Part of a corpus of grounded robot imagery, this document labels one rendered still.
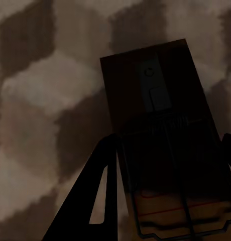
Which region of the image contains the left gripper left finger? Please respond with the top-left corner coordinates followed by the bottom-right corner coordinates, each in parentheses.
top-left (42, 134), bottom-right (118, 241)

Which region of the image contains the mousetrap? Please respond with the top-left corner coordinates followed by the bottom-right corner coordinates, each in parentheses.
top-left (100, 38), bottom-right (231, 241)

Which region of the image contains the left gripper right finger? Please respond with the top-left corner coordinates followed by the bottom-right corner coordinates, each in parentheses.
top-left (221, 133), bottom-right (231, 166)

